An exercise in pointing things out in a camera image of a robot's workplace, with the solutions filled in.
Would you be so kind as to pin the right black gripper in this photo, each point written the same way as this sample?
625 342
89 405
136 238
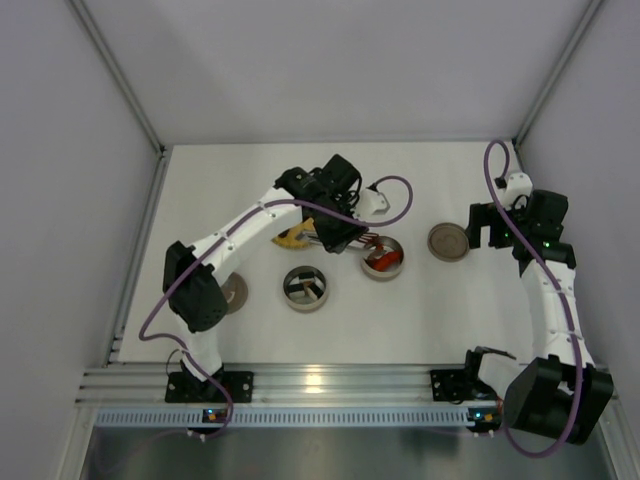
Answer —
480 220

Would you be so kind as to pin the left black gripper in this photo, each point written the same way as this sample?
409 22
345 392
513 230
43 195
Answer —
338 233

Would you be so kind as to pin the metal tongs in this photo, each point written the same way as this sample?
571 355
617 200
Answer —
361 243

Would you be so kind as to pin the red sausage piece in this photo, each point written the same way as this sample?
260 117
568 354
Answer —
387 260

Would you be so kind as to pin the green sushi roll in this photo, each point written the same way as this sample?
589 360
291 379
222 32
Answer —
306 277

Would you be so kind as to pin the salmon sushi roll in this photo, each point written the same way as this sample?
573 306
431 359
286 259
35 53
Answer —
313 291

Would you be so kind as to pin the white sushi roll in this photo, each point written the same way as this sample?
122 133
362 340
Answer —
295 291

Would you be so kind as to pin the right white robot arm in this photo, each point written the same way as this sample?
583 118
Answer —
559 393

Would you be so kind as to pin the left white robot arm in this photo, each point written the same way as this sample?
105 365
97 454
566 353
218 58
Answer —
194 275

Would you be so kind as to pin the brown lid right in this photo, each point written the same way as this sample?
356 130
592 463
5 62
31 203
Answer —
448 242

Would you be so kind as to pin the round bamboo tray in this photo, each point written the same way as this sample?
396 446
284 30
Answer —
299 237

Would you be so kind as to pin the right round metal tin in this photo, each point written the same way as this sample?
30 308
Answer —
384 245

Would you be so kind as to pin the round metal tin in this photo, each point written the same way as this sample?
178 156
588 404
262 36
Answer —
305 305
384 245

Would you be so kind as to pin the left round metal tin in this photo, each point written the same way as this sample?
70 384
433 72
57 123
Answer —
305 305

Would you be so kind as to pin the brown smiley lid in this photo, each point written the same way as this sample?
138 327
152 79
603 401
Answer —
236 292

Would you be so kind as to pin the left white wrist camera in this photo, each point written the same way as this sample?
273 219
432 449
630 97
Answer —
372 203

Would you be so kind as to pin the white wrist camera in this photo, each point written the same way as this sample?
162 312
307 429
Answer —
372 203
513 187

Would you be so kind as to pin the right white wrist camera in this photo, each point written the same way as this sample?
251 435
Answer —
513 187

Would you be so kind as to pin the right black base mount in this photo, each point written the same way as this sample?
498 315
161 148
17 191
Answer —
456 385

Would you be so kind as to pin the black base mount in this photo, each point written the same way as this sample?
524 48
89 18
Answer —
456 385
184 387

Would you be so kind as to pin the slotted cable duct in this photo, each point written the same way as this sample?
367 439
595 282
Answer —
247 417

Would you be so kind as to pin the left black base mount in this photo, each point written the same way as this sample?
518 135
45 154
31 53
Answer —
184 387

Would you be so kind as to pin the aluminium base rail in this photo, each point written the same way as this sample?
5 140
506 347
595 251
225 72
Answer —
274 385

